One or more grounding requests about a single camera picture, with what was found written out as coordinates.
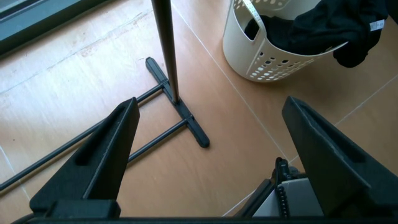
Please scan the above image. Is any heap of clothes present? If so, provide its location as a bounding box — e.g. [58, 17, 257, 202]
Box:
[244, 0, 389, 68]

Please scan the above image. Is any black clothes rack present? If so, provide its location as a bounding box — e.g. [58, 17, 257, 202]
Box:
[0, 0, 210, 192]

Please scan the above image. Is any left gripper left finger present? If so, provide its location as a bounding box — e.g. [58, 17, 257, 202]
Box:
[29, 96, 141, 218]

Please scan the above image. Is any window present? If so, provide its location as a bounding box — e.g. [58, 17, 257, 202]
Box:
[0, 0, 106, 57]

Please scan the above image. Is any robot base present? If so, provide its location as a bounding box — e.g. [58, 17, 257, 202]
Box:
[234, 157, 324, 218]

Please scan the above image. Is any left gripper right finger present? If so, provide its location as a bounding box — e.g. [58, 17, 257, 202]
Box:
[281, 95, 398, 218]

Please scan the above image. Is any white laundry basket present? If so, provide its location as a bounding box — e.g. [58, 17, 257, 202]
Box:
[222, 0, 349, 83]

